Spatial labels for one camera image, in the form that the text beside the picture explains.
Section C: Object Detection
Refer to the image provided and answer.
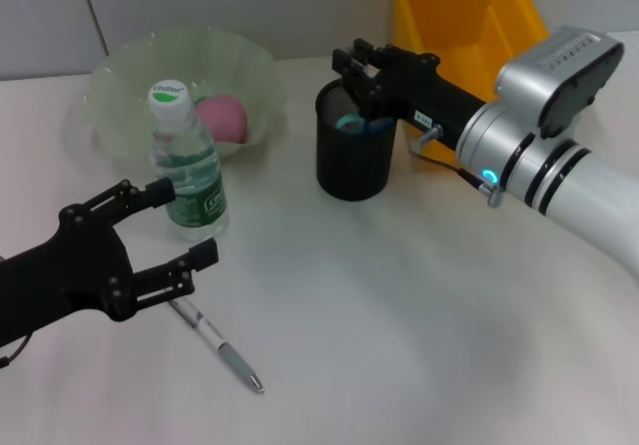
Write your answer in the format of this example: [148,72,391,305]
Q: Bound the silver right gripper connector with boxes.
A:
[408,124,445,153]

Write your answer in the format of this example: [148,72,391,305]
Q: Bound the grey and white pen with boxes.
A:
[167,297,266,395]

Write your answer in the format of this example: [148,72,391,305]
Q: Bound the black mesh pen holder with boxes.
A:
[314,78,398,203]

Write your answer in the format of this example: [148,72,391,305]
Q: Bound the yellow plastic bin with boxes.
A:
[388,0,550,165]

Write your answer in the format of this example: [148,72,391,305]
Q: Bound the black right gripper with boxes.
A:
[332,38,488,152]

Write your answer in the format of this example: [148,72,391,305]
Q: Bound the pink toy peach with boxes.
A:
[193,94,250,145]

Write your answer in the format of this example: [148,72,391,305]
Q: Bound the translucent green plastic fruit bowl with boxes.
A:
[89,25,290,165]

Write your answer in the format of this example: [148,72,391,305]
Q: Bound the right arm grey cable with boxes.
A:
[408,148,505,210]

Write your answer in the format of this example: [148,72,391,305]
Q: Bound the clear water bottle green label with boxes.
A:
[148,81,231,241]

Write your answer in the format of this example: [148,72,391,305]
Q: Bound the blue child scissors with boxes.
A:
[334,113,395,137]

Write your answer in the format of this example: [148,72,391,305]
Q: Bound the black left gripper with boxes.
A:
[0,178,220,349]

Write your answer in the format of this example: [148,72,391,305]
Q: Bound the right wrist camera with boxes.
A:
[496,25,625,140]

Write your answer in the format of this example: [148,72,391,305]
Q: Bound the left arm cable with plug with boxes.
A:
[0,334,31,369]

